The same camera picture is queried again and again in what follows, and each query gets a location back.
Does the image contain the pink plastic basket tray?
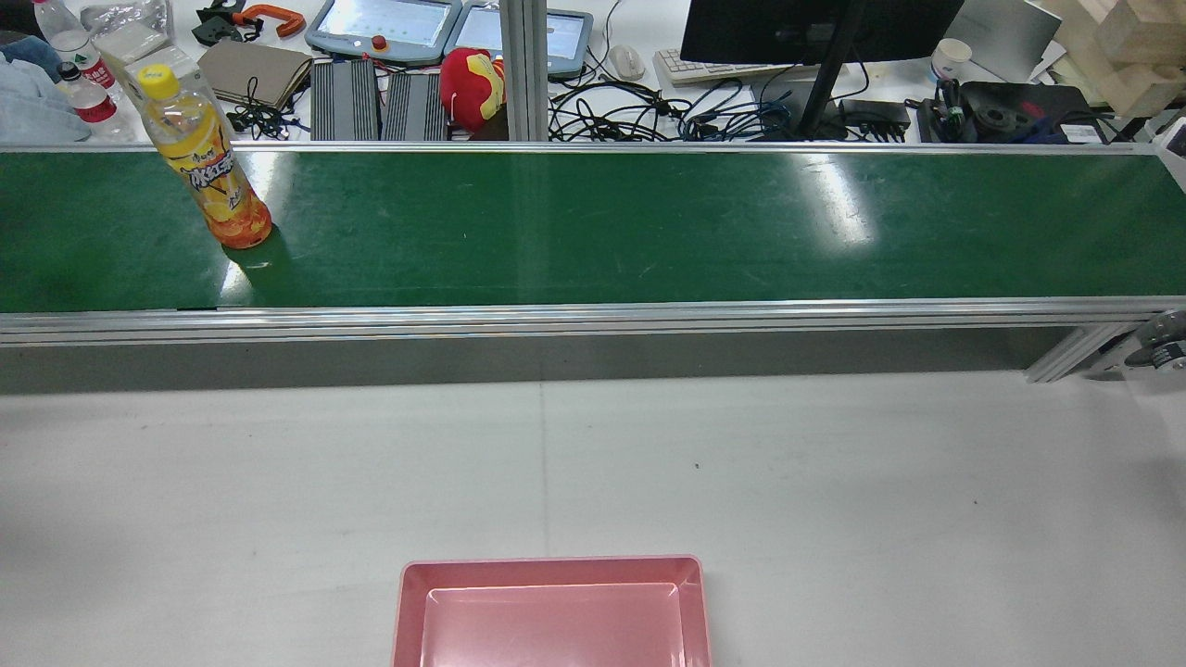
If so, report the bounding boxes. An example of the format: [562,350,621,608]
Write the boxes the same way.
[391,555,713,667]

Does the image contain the green conveyor belt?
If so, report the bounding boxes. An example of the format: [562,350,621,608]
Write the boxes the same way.
[0,150,1186,314]

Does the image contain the red yellow plush toy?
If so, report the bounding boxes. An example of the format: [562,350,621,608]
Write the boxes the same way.
[439,47,507,133]

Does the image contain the black ribbed power supply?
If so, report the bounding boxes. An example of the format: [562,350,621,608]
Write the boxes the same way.
[309,60,382,142]
[383,71,450,142]

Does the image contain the white keyboard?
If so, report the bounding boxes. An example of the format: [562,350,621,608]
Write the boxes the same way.
[653,48,809,88]

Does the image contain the grey teach pendant tablet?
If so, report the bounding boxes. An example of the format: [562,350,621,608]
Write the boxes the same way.
[444,2,595,81]

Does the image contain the black power adapter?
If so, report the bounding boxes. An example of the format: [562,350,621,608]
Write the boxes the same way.
[839,98,913,132]

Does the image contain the black computer monitor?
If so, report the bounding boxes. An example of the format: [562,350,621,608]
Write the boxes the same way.
[680,0,965,138]

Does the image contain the grey teach pendant red button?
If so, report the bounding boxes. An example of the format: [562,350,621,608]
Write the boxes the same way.
[305,0,462,66]

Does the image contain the orange juice bottle yellow cap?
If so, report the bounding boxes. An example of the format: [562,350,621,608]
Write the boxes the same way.
[137,63,273,251]

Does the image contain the brown notebook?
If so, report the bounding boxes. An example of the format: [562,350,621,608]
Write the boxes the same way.
[197,40,314,110]

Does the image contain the white paper cup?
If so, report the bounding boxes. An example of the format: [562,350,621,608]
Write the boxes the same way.
[930,38,973,85]

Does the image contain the orange black clamp tool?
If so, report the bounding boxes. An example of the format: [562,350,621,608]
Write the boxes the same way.
[193,1,307,47]

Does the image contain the black device box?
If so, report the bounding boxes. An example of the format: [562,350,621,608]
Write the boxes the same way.
[916,81,1105,145]

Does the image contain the clear water bottle red label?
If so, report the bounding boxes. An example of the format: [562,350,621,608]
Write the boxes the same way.
[57,62,136,142]
[33,0,118,91]

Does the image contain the clear plastic bag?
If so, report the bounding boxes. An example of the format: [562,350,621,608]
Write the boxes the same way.
[80,0,177,66]

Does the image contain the silver conveyor motor roller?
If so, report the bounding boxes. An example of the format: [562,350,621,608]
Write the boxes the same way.
[1124,310,1186,373]

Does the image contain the beige cardboard box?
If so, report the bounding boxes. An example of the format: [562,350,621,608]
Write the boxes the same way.
[1045,0,1186,120]

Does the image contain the light blue cloth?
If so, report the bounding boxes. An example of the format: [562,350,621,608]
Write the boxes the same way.
[0,35,90,144]

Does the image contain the aluminium conveyor frame rail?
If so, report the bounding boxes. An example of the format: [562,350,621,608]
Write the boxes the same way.
[0,296,1186,384]

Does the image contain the tangled black blue cables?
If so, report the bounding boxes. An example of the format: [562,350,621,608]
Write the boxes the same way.
[549,76,914,143]

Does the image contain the aluminium vertical post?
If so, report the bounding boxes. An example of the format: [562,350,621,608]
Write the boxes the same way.
[499,0,549,143]

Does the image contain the coiled black cable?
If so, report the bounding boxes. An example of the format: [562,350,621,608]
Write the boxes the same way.
[225,78,310,141]

